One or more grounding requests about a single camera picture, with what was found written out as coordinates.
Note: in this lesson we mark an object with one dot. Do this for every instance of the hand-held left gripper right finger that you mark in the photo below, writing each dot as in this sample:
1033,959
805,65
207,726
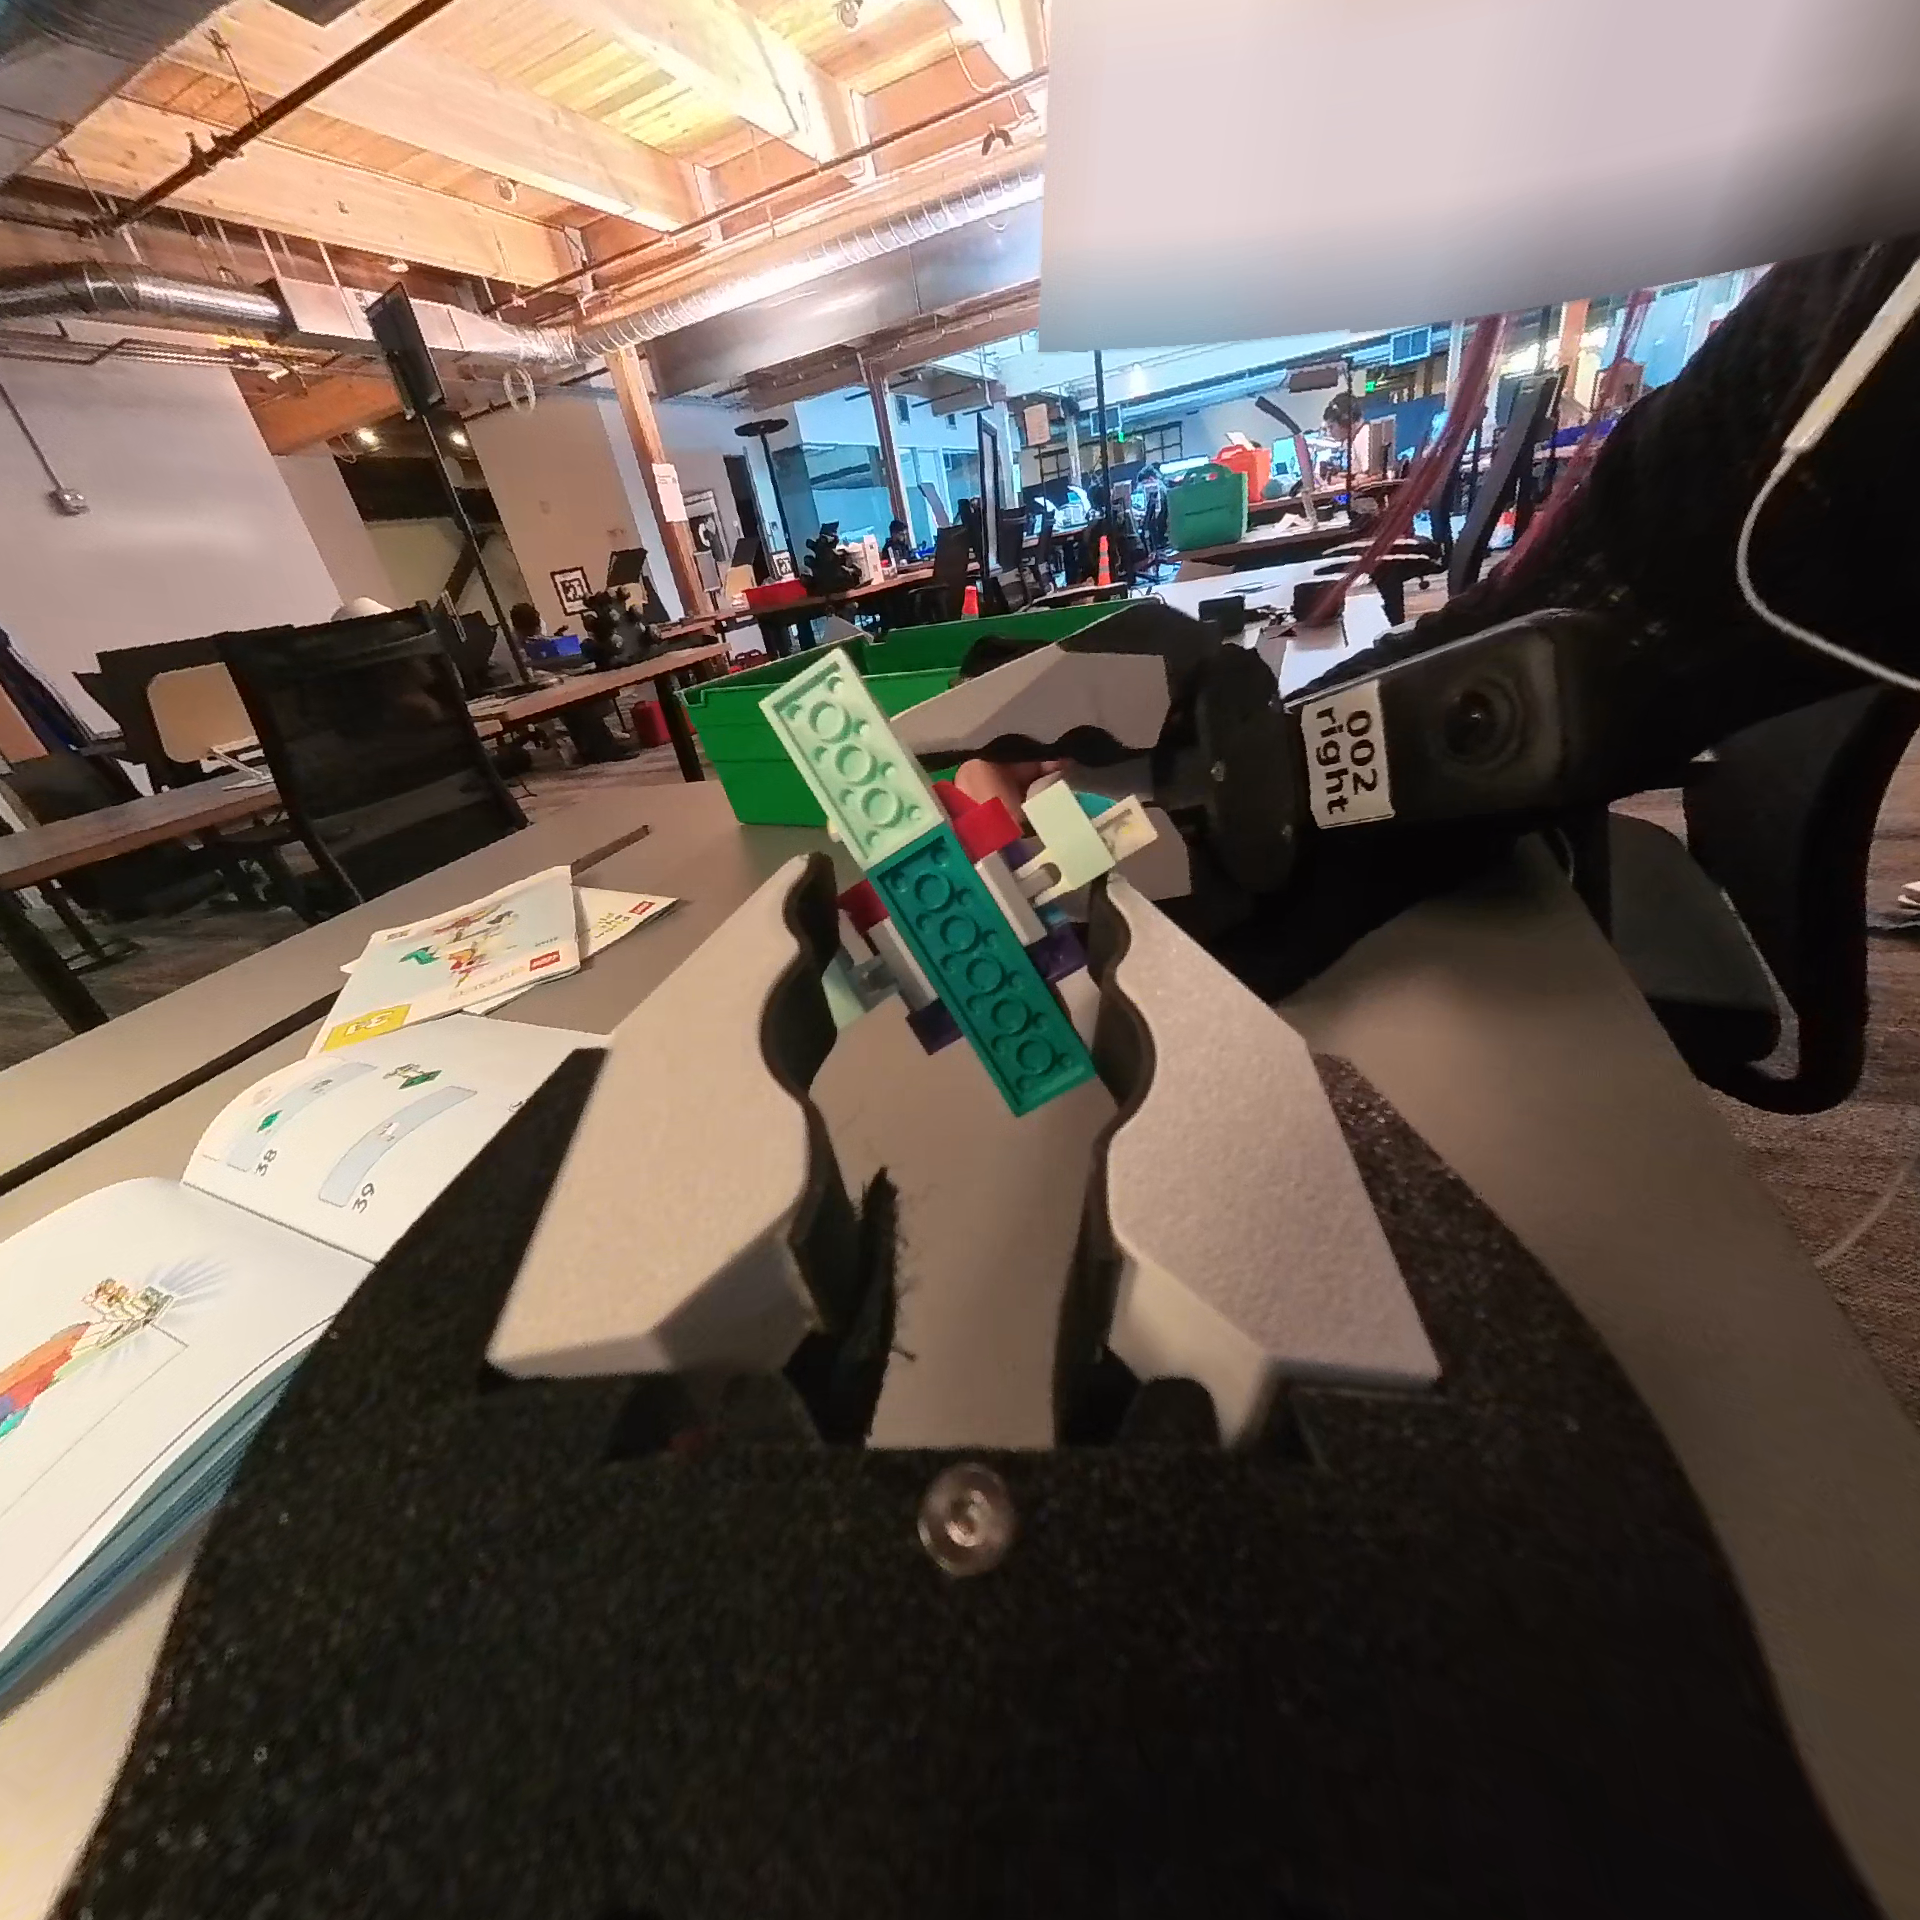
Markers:
1248,1201

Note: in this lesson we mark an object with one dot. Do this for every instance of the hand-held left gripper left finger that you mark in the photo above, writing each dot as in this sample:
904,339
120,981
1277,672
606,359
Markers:
677,1155

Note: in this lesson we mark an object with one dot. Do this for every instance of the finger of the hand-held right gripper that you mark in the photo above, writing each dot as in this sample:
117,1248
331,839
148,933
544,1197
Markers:
1081,692

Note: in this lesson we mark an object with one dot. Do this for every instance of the multicoloured lego build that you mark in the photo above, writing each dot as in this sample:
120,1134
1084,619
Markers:
977,960

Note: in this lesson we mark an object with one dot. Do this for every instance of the person's right forearm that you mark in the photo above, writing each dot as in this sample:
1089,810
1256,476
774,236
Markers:
1728,451

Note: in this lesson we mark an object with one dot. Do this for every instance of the open lego instruction booklet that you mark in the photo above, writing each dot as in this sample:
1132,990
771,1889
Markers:
180,1318

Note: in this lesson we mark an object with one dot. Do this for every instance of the distant green bin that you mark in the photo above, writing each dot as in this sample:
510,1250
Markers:
1208,514

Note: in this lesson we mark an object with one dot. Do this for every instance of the red-labelled instruction leaflet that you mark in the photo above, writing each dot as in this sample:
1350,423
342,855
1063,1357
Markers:
623,917

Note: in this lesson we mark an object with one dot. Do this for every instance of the closed yellow-cornered instruction booklet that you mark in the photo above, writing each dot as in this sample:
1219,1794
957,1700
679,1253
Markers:
450,960

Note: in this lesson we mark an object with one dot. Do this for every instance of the green plastic bin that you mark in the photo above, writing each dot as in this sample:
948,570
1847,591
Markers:
779,752

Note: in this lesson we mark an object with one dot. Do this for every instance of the black mesh office chair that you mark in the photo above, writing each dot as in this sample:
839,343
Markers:
375,752

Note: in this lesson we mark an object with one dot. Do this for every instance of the dark wooden desk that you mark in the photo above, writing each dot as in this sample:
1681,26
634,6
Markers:
120,825

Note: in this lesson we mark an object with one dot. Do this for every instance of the hanging black monitor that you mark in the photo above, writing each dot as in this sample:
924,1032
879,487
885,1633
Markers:
405,352

